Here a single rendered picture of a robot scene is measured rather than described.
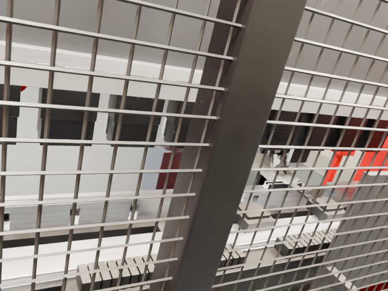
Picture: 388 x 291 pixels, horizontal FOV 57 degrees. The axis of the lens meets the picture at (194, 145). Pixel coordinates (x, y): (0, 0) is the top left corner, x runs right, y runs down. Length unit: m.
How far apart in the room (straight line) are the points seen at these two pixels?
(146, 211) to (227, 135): 1.01
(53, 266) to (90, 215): 0.33
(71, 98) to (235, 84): 0.78
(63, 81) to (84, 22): 0.25
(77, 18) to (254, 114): 0.55
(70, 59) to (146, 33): 0.18
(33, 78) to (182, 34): 0.40
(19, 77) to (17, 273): 0.47
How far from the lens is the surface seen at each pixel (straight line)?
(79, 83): 1.02
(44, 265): 0.96
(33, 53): 0.77
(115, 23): 0.81
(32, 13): 0.79
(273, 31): 0.30
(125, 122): 1.09
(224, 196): 0.34
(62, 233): 1.23
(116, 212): 1.26
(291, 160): 1.58
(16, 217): 1.20
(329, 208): 1.49
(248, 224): 1.19
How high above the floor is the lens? 1.63
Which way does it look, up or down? 22 degrees down
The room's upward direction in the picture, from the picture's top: 14 degrees clockwise
